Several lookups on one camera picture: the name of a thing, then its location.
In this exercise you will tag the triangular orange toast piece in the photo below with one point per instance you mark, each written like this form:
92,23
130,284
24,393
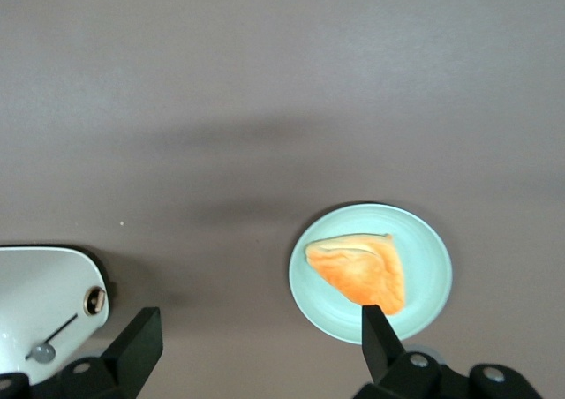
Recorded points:
366,271

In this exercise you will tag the white two-slot toaster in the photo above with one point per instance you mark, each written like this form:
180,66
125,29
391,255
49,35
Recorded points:
39,293

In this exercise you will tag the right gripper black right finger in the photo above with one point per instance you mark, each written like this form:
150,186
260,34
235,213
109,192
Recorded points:
379,346

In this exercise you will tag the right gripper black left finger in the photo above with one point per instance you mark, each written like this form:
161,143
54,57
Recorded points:
128,355

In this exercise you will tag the pale green round plate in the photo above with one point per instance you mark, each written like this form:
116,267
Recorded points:
424,258

